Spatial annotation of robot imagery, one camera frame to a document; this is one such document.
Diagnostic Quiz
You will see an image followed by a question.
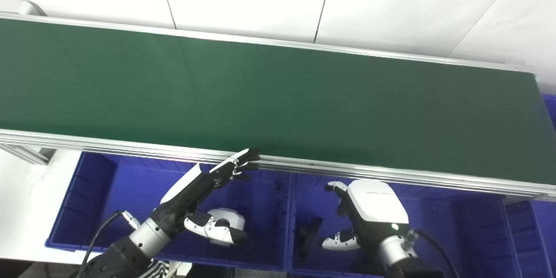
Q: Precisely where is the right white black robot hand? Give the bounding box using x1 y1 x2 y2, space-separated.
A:
322 179 411 253

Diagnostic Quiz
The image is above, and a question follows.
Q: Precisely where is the green conveyor belt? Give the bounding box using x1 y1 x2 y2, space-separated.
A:
0 18 556 185

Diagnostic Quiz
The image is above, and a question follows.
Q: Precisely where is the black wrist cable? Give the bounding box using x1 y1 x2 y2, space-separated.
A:
76 210 140 278
410 228 462 278

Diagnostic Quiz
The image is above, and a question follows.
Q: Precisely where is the black flanged machine part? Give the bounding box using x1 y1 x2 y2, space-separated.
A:
297 216 324 258

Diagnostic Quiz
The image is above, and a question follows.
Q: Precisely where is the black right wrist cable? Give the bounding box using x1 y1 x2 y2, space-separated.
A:
410 228 462 278

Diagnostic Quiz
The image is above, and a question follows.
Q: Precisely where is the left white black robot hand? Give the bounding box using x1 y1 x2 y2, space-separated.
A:
149 148 261 246

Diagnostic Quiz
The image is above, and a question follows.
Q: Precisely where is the aluminium conveyor side rail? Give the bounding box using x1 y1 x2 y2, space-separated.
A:
0 12 536 74
0 129 556 203

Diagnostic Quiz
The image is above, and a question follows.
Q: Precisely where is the grey conveyor end cover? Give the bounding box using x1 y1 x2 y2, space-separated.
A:
0 0 47 17

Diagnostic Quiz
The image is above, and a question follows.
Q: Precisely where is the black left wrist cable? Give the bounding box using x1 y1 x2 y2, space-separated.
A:
76 210 140 278

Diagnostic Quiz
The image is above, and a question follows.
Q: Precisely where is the black white striped sleeve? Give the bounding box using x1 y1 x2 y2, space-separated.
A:
140 260 175 278

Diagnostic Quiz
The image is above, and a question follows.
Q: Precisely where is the aluminium conveyor support bracket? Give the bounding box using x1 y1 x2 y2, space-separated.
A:
0 144 57 166

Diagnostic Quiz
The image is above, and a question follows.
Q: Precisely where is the white plastic machine part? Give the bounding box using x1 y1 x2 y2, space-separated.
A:
207 207 246 232

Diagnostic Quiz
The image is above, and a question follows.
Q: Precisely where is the blue plastic bin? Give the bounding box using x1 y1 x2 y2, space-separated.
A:
287 172 523 278
44 152 291 272
503 197 556 278

